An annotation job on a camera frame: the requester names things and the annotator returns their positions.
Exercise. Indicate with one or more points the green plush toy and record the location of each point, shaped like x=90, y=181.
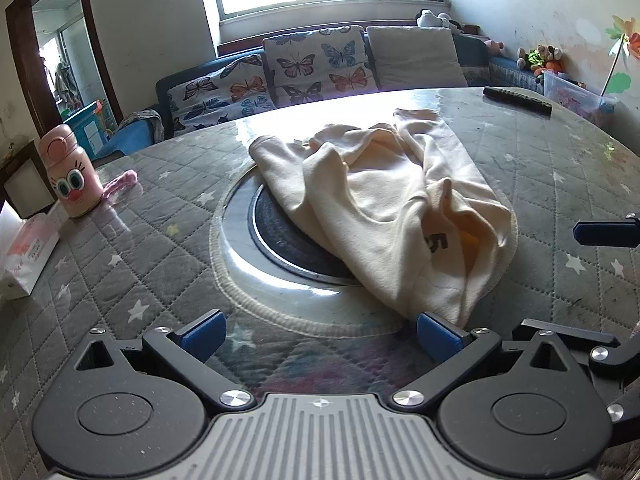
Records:
x=536, y=57

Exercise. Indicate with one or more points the dark brown door frame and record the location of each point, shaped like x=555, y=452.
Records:
x=92, y=20

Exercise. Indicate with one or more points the paper flower decoration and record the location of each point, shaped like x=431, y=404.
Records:
x=625, y=35

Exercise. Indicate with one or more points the dark blue sofa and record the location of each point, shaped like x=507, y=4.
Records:
x=167, y=82

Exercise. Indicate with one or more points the pink cartoon face bottle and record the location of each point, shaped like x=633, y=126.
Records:
x=70, y=180

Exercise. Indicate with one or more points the clear plastic storage box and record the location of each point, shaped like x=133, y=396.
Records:
x=575, y=97

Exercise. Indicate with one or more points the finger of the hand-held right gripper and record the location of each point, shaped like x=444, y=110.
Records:
x=570, y=332
x=600, y=233

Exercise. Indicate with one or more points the grey cloth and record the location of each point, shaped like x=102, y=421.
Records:
x=142, y=122

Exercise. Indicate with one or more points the blue cabinet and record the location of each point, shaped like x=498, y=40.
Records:
x=90, y=125

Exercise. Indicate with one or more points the white pink tissue box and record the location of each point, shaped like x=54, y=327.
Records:
x=25, y=255

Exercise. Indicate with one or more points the brown plush toy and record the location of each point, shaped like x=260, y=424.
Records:
x=554, y=54

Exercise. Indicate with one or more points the cream long-sleeve garment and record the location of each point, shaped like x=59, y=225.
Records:
x=380, y=200

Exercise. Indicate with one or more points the dark framed white board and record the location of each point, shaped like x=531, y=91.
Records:
x=27, y=185

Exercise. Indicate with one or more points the plain beige cushion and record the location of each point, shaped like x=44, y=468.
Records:
x=415, y=57

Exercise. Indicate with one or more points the pink plush toy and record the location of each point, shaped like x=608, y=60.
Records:
x=495, y=46

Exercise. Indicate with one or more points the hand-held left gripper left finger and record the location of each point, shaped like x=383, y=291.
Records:
x=205, y=332

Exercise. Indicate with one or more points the round black hotplate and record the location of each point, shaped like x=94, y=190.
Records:
x=285, y=245

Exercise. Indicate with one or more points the black remote control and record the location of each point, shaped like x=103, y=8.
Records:
x=517, y=100

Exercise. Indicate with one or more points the butterfly print cushion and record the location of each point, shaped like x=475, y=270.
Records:
x=215, y=95
x=320, y=65

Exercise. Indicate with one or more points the grey quilted star table cover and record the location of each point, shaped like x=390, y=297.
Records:
x=150, y=240

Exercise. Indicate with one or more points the black white panda plush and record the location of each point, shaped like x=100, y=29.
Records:
x=434, y=20

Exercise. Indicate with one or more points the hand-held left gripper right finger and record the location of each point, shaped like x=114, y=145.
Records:
x=437, y=335

